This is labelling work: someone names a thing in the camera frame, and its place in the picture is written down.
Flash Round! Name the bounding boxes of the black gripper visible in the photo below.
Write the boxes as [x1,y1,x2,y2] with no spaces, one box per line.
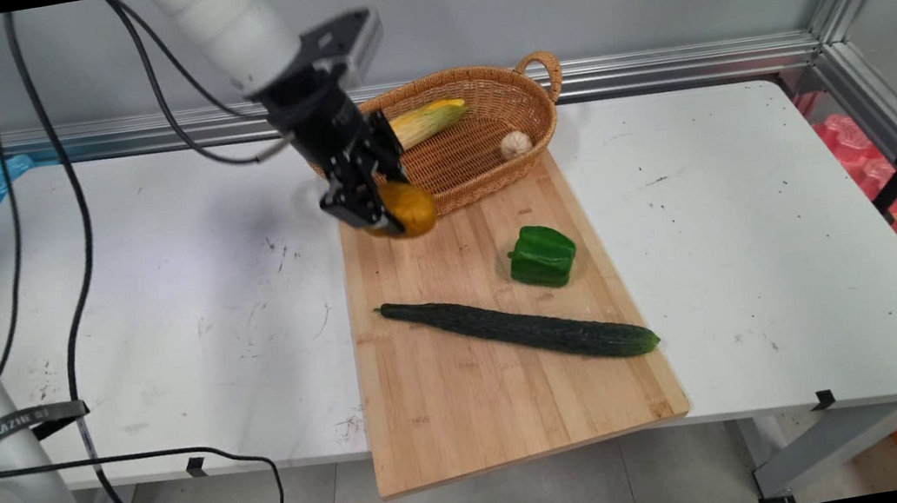
[245,47,417,245]

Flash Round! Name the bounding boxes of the yellow orange round fruit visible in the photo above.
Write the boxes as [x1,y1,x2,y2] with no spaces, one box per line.
[361,175,442,245]

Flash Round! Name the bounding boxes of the corn cob with husk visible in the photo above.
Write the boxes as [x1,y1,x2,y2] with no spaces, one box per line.
[386,96,474,153]

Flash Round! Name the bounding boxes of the white garlic bulb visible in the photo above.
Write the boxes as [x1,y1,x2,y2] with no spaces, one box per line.
[498,129,535,162]

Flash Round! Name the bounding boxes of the green bell pepper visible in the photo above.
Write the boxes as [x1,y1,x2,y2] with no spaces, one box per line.
[503,219,583,294]

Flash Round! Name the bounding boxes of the long dark green cucumber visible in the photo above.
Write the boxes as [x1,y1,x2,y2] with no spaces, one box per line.
[374,266,664,392]

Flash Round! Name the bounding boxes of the bamboo cutting board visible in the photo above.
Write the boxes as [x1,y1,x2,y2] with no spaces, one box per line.
[330,136,698,502]

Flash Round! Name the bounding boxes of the grey metal table leg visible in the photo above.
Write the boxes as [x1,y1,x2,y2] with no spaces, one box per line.
[735,395,897,503]

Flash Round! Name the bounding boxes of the woven wicker basket with handle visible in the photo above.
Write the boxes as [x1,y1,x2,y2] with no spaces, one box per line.
[300,49,581,235]

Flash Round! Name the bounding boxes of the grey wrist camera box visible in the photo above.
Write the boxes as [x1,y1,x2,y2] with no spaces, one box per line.
[293,5,391,96]

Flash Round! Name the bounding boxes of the black cable to wrist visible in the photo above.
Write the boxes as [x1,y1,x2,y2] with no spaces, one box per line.
[111,0,271,141]

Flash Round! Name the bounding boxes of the black cable to gripper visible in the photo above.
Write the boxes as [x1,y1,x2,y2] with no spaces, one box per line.
[103,0,297,182]

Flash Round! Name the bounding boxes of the thick black hanging cable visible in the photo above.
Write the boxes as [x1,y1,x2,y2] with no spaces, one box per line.
[1,0,158,503]

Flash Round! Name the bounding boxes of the long horizontal aluminium frame rail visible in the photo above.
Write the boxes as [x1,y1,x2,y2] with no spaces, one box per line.
[0,17,827,185]

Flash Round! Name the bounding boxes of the grey printed velcro strap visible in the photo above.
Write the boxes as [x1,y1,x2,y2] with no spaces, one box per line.
[0,397,98,479]

